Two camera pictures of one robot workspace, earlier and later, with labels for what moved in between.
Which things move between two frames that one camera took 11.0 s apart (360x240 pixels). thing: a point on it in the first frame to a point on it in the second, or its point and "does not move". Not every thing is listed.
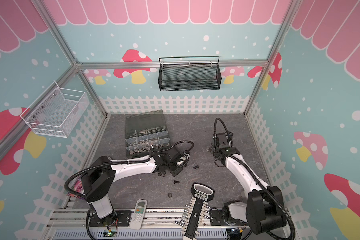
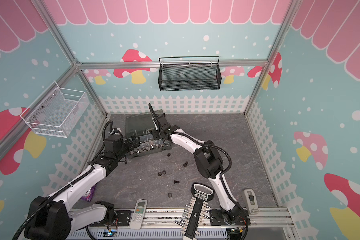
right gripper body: (217, 148) to (157, 133)
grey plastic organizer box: (145, 132) does not move
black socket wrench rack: (196, 210) does not move
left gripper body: (174, 169) to (126, 147)
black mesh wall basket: (189, 73) does not move
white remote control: (139, 214) does not move
